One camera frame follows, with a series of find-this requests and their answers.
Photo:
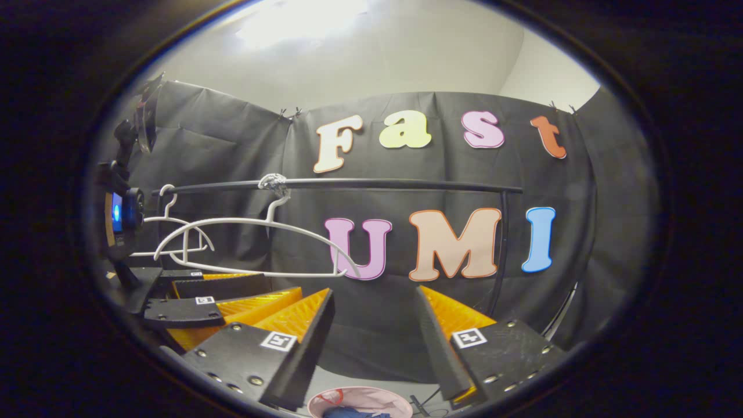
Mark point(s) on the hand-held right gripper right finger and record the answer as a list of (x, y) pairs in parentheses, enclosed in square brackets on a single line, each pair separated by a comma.
[(444, 348)]

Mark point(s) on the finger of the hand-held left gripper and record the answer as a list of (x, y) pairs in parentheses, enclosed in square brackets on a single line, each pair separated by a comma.
[(186, 310), (220, 287)]

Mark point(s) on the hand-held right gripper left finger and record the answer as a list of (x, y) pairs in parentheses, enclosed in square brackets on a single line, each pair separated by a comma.
[(302, 348)]

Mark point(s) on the black clothes rack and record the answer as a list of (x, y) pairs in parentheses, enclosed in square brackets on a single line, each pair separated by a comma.
[(406, 185)]

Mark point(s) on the pink laundry hamper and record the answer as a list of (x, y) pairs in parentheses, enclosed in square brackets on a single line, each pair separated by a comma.
[(371, 400)]

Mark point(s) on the white clothes hanger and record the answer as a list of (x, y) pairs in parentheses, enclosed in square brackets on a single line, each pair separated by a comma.
[(244, 220), (165, 219)]

